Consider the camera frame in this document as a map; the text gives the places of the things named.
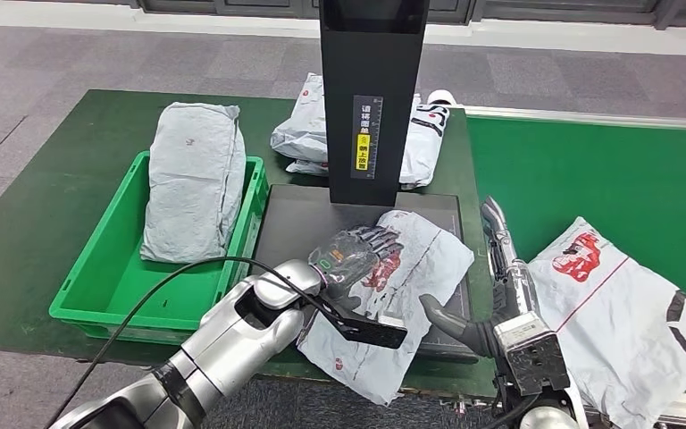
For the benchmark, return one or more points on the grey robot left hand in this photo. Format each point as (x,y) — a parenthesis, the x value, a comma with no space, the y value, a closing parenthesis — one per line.
(343,266)

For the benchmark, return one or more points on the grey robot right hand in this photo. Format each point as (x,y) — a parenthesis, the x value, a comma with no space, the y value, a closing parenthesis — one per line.
(517,293)

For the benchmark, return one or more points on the white parcel red print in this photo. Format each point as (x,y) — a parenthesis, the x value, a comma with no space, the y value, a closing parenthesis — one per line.
(426,284)

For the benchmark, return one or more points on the plain grey-white poly mailer parcel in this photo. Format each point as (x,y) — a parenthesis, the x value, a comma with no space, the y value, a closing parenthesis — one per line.
(192,177)

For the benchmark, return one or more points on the black scanner machine platform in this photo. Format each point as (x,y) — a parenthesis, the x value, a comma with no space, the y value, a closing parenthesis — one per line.
(295,225)

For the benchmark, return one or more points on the smooth white parcel red logo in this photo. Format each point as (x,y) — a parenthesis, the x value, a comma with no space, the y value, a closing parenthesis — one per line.
(609,320)

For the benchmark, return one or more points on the flat pale grey parcel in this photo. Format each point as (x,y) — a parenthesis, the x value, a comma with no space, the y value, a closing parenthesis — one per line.
(309,167)

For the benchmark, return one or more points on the green conveyor belt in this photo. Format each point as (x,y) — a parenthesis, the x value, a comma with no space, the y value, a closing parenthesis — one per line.
(585,172)

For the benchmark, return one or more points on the grey-white parcel small red dot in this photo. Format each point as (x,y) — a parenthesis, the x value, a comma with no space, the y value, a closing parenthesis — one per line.
(303,129)

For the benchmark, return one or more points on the white parcel bold black letters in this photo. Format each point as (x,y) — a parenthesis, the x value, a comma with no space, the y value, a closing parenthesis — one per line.
(427,148)

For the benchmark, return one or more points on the black scanner machine column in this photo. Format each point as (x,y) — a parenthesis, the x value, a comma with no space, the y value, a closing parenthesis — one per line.
(372,59)

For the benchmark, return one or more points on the white cylindrical roll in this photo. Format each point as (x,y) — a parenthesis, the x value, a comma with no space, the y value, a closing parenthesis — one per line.
(441,97)

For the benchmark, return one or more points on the green plastic crate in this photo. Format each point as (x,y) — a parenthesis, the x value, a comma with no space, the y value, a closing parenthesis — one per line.
(124,290)

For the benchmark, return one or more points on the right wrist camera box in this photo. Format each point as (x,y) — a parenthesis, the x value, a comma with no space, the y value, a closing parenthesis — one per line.
(532,355)

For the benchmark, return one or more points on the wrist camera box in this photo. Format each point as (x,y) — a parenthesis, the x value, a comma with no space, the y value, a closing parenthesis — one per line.
(532,355)
(372,331)

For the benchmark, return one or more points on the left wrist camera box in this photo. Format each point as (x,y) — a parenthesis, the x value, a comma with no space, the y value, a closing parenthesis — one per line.
(372,331)

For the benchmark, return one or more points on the aluminium conveyor frame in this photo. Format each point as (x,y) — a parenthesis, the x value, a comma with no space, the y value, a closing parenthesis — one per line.
(556,113)

